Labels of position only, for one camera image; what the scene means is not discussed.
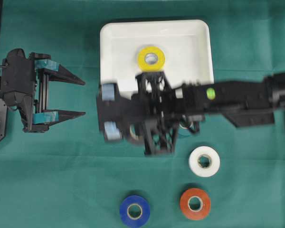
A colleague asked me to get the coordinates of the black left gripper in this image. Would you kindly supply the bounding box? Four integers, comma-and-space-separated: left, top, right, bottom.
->
1, 48, 86, 132

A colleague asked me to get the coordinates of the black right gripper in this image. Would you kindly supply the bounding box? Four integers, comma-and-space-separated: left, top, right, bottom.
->
132, 71, 204, 156

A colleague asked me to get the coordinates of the black tape roll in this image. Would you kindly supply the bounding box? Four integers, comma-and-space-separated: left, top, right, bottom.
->
126, 124, 144, 145

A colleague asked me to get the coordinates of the yellow tape roll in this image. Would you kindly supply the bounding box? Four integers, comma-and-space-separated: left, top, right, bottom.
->
137, 46, 165, 72

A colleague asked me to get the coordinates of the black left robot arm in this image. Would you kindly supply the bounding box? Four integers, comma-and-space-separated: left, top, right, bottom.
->
0, 48, 85, 141

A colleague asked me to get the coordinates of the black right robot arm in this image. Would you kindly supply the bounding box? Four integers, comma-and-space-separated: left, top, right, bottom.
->
127, 71, 285, 155

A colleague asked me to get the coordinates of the white tape roll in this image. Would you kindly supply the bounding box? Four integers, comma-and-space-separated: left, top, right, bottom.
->
189, 146, 220, 177

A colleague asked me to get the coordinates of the white plastic case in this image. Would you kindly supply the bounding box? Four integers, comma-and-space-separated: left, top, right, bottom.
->
100, 19, 214, 97

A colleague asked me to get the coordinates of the blue tape roll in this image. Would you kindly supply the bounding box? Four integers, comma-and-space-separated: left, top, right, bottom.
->
119, 190, 151, 228

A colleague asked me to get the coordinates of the red tape roll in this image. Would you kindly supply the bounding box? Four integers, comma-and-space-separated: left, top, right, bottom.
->
179, 188, 211, 220

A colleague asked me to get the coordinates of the green table cloth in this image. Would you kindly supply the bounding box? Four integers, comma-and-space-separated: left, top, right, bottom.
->
0, 0, 285, 228

